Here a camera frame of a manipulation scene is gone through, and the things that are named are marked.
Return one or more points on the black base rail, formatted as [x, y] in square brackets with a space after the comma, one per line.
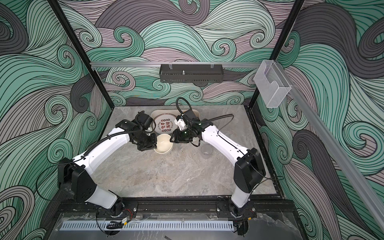
[217, 206]

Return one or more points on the black wall tray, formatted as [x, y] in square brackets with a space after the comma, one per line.
[187, 73]

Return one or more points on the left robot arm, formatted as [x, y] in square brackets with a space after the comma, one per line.
[75, 175]

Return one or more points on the white plastic bin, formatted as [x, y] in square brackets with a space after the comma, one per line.
[159, 112]

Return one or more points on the white slotted cable duct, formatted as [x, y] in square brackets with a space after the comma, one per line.
[152, 226]

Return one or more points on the white bowl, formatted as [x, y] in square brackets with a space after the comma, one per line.
[164, 145]

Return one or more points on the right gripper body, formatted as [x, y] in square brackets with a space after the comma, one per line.
[184, 135]

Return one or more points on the clear acrylic wall holder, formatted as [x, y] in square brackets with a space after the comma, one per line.
[272, 83]

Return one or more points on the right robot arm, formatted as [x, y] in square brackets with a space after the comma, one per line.
[249, 169]

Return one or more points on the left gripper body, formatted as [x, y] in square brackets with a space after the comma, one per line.
[147, 142]

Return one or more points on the clear plastic cup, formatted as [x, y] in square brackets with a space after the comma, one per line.
[206, 151]

